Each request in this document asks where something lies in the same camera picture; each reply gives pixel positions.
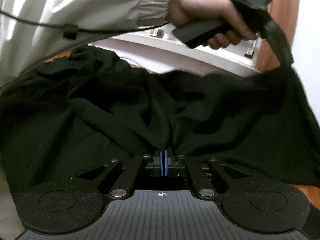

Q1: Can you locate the black garment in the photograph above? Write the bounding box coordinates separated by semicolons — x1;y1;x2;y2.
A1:
1;47;319;193

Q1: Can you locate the person's left hand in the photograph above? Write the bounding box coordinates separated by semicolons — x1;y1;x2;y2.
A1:
166;0;257;50

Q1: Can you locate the white window sill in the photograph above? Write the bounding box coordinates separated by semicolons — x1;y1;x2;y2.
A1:
90;25;261;77

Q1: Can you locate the black cable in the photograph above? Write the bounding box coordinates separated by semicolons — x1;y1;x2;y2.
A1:
0;10;171;41

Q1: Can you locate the left forearm in white sleeve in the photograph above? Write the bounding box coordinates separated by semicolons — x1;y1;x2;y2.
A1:
1;0;169;85

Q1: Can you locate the brown wooden window frame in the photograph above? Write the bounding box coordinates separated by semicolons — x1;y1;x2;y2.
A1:
253;0;301;73

